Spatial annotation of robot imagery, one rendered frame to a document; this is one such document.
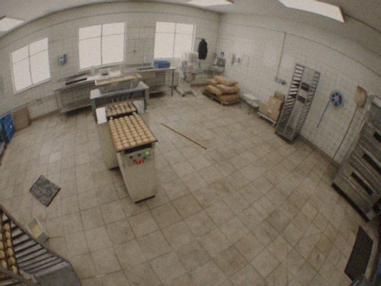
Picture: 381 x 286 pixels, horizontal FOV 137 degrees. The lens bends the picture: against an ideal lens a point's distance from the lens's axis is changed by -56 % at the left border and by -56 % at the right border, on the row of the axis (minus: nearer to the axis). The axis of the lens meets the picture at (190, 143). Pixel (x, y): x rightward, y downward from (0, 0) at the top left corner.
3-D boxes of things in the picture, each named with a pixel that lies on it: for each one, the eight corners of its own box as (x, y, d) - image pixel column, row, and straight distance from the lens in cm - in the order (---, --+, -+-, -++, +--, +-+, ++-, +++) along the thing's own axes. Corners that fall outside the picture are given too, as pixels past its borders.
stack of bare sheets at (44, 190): (60, 188, 275) (60, 186, 273) (47, 207, 267) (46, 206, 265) (42, 176, 320) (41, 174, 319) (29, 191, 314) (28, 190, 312)
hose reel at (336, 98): (330, 135, 447) (346, 95, 429) (328, 137, 430) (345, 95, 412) (317, 126, 451) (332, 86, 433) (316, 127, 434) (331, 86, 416)
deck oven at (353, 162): (325, 189, 356) (375, 94, 307) (336, 167, 463) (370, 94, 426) (367, 232, 403) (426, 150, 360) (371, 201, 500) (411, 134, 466)
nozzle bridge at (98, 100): (93, 113, 241) (90, 90, 230) (142, 103, 249) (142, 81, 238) (94, 124, 211) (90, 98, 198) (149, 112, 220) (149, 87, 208)
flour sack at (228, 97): (225, 102, 488) (226, 97, 483) (215, 97, 514) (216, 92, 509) (240, 99, 542) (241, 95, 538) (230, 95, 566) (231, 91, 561)
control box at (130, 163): (127, 164, 163) (125, 154, 154) (150, 158, 167) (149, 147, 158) (128, 167, 161) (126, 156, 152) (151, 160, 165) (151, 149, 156)
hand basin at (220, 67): (229, 83, 601) (235, 54, 585) (221, 84, 574) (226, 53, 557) (212, 76, 670) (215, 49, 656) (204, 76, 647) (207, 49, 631)
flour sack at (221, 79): (212, 80, 538) (212, 75, 535) (220, 79, 569) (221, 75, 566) (229, 87, 494) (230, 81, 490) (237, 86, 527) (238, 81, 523)
